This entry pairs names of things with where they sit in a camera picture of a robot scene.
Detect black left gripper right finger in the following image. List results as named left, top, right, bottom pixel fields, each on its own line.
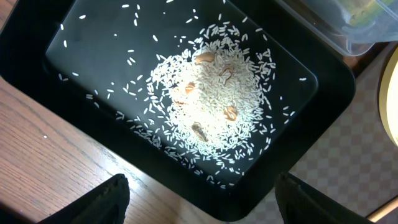
left=274, top=172, right=373, bottom=224

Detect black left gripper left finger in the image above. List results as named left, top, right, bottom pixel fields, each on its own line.
left=40, top=174, right=130, bottom=224

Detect yellow plate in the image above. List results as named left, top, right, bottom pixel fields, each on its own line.
left=378, top=47, right=397, bottom=146

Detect green yellow snack wrapper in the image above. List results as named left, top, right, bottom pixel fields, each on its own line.
left=337, top=0, right=397, bottom=27

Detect dark brown tray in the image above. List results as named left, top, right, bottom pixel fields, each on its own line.
left=289, top=42, right=397, bottom=216

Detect wooden chopstick left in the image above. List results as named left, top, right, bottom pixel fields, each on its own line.
left=367, top=197, right=397, bottom=223

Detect nut shell pieces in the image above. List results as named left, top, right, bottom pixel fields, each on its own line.
left=172, top=52, right=241, bottom=144

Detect pile of rice grains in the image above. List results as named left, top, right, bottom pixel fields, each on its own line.
left=57, top=0, right=308, bottom=190

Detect black plastic bin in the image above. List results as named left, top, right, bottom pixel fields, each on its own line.
left=1, top=1, right=356, bottom=222

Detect clear plastic bin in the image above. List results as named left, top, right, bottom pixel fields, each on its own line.
left=277, top=0, right=397, bottom=56

